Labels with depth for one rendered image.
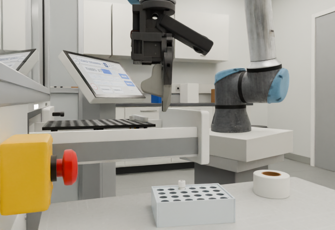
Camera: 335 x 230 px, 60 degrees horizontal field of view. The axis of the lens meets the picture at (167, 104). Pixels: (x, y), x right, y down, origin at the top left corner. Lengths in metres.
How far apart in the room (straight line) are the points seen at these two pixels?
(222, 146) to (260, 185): 0.39
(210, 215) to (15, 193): 0.28
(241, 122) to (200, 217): 0.65
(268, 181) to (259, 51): 0.52
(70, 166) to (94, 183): 1.37
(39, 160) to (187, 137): 0.35
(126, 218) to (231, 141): 0.54
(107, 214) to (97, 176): 1.16
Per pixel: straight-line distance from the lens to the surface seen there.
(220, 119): 1.08
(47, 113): 0.85
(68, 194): 2.45
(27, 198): 0.33
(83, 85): 1.46
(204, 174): 1.12
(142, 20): 0.59
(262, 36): 1.01
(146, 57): 0.56
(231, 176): 1.04
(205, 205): 0.47
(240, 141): 0.94
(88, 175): 1.72
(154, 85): 0.56
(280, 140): 1.09
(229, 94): 1.07
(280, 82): 1.00
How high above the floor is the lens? 0.95
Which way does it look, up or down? 1 degrees down
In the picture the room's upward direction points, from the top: straight up
